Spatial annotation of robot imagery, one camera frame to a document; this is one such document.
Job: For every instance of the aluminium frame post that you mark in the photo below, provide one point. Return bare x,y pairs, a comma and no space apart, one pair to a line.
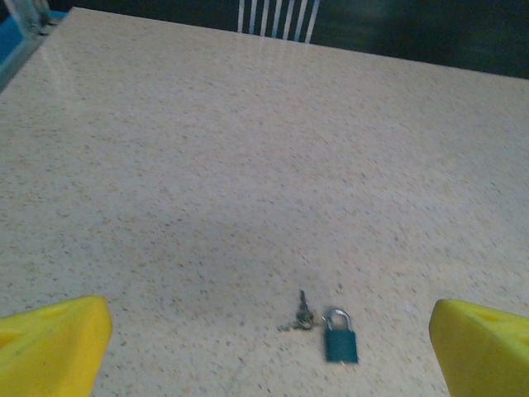
31,14

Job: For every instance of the small blue padlock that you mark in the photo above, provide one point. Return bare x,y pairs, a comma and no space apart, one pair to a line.
341,345

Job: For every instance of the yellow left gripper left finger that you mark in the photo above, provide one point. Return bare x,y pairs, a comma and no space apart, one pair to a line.
49,351

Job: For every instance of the blue-edged aluminium side rail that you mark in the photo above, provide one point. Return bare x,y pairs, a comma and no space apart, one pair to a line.
16,54

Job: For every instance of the small silver key bunch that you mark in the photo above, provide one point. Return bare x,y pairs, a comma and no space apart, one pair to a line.
305,316

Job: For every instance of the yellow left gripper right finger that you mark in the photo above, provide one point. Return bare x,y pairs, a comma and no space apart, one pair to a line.
483,355

